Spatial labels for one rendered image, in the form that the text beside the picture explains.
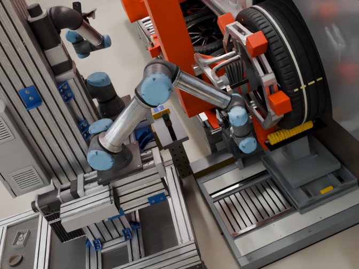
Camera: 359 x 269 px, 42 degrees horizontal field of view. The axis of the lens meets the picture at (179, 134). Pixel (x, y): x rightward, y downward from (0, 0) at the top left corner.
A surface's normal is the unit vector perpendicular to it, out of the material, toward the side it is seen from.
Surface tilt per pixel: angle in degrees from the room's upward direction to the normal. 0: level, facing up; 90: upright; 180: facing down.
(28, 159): 90
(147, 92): 85
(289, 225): 0
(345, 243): 0
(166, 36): 90
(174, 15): 90
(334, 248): 0
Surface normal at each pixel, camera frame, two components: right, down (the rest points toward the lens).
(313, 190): -0.29, -0.77
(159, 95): 0.10, 0.49
